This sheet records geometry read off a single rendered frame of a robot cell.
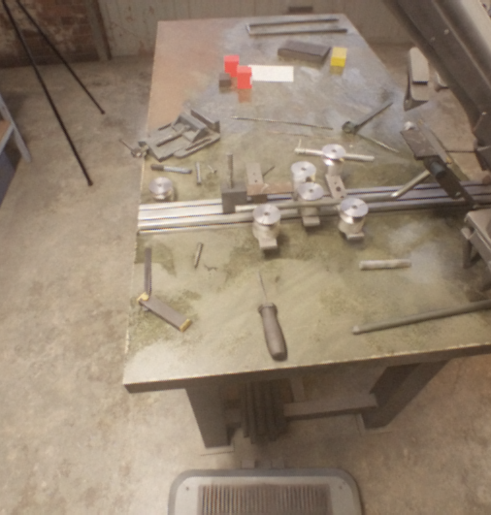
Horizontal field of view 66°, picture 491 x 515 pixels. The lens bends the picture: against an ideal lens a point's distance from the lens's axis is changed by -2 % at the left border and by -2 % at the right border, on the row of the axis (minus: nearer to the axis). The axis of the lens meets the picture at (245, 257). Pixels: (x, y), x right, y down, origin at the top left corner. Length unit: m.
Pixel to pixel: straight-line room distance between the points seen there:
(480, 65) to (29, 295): 1.89
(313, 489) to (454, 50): 1.08
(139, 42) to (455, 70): 3.57
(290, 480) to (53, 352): 1.07
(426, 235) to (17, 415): 1.51
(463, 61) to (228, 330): 0.49
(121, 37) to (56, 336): 2.75
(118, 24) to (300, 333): 3.45
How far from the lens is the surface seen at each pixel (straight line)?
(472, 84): 0.44
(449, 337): 0.74
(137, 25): 3.83
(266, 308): 0.65
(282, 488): 1.22
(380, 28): 4.16
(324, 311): 0.69
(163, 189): 0.84
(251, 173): 0.86
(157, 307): 0.68
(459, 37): 0.40
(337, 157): 0.85
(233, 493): 1.21
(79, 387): 1.69
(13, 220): 2.42
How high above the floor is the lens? 1.46
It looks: 51 degrees down
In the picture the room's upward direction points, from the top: straight up
